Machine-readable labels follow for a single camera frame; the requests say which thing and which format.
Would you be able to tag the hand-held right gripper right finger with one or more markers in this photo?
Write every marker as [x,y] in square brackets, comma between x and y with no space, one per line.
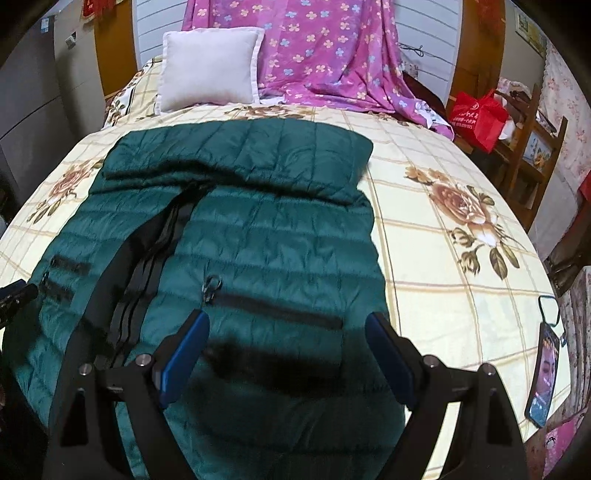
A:
[390,364]

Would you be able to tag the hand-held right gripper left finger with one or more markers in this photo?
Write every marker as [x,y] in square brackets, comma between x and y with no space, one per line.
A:
[182,364]

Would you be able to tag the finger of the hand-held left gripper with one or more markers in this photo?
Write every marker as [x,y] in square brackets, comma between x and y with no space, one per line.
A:
[22,292]

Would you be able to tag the dark green puffer jacket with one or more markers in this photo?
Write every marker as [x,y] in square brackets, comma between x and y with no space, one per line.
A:
[277,240]

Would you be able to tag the bed with floral checked sheet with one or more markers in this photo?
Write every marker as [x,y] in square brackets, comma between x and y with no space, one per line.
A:
[438,286]

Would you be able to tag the smartphone with black case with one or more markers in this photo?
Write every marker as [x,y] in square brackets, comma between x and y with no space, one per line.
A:
[545,374]

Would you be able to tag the floral fabric cover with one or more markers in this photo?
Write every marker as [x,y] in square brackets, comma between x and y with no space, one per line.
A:
[577,341]

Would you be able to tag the grey wardrobe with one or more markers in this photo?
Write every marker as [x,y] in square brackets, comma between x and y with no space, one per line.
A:
[41,101]

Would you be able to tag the dark brown bag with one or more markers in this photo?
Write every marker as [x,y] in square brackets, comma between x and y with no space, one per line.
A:
[570,263]

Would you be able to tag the wooden chair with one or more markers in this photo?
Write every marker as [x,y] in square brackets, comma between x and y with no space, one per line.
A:
[531,157]

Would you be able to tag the red shopping bag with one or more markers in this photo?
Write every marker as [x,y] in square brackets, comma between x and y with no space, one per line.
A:
[478,120]

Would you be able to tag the white square pillow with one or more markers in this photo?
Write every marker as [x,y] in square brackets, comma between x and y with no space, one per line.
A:
[207,69]

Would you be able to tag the pale pink cloth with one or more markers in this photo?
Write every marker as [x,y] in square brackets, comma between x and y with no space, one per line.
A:
[510,87]

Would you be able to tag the pale floral curtain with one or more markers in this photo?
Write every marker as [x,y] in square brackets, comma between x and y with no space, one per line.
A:
[568,115]

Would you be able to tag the pink floral blanket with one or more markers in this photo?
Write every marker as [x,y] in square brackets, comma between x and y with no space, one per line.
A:
[332,55]

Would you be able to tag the white panelled wooden headboard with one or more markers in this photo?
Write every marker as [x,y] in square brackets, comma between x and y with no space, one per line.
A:
[429,27]

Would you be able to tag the framed wall picture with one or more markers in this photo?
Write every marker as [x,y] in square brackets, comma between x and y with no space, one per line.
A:
[531,33]

